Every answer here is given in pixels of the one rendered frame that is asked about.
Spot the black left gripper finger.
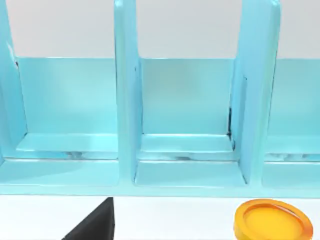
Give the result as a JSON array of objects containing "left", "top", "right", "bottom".
[{"left": 61, "top": 196, "right": 116, "bottom": 240}]

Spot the light blue rack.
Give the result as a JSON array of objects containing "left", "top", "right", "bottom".
[{"left": 0, "top": 0, "right": 320, "bottom": 198}]

